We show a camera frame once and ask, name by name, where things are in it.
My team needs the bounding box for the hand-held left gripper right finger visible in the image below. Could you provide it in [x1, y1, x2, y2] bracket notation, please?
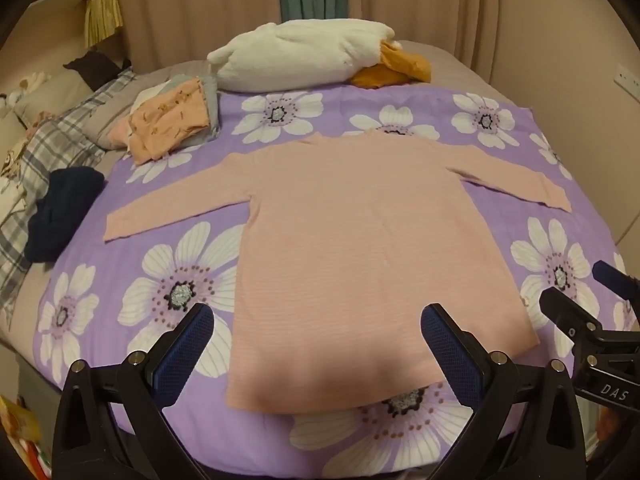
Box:
[420, 302, 586, 480]

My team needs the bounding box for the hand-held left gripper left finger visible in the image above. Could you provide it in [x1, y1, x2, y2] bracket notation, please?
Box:
[52, 302, 216, 480]

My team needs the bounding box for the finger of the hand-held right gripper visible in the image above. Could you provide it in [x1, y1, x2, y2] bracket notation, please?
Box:
[539, 287, 640, 361]
[592, 260, 640, 307]

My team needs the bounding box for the pink long-sleeve shirt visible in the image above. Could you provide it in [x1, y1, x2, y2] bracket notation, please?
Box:
[102, 130, 573, 416]

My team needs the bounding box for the purple floral blanket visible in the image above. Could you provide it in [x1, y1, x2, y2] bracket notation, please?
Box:
[32, 85, 640, 476]

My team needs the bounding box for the colourful packet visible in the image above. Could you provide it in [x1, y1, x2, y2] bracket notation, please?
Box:
[0, 395, 51, 480]

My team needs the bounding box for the navy blue cloth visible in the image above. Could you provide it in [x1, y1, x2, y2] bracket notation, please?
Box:
[25, 167, 106, 263]

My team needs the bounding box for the orange floral folded garment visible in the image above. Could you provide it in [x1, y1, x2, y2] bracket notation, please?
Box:
[127, 77, 211, 166]

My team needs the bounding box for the cartoon print cushion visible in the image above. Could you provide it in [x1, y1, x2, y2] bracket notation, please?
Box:
[0, 152, 31, 226]

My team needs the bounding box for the grey folded garment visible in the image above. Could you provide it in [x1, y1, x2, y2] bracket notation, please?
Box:
[170, 75, 223, 147]

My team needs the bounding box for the grey plaid quilt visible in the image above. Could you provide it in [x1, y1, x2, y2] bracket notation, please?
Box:
[0, 67, 138, 311]

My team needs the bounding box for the white folded garment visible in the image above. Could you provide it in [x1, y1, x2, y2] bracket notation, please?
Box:
[131, 85, 168, 112]

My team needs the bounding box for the grey bed sheet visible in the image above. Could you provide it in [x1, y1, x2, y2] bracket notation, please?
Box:
[92, 39, 493, 111]

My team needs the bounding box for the beige pillow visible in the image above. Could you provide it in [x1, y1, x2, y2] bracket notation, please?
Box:
[12, 67, 96, 126]

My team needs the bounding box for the dark brown cloth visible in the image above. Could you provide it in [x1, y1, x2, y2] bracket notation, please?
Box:
[64, 51, 132, 90]

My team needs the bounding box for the white goose plush toy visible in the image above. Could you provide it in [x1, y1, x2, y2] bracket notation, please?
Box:
[206, 19, 432, 94]

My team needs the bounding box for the pink curtain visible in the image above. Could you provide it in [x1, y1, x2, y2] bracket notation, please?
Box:
[345, 0, 501, 78]
[112, 0, 281, 73]

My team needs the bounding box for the yellow fringed cloth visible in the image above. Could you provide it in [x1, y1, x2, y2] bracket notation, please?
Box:
[84, 0, 123, 48]

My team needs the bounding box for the white shelf unit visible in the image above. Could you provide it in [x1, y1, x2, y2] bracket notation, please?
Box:
[25, 0, 116, 51]

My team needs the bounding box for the white wall socket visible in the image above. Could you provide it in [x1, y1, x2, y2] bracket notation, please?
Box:
[614, 62, 640, 93]

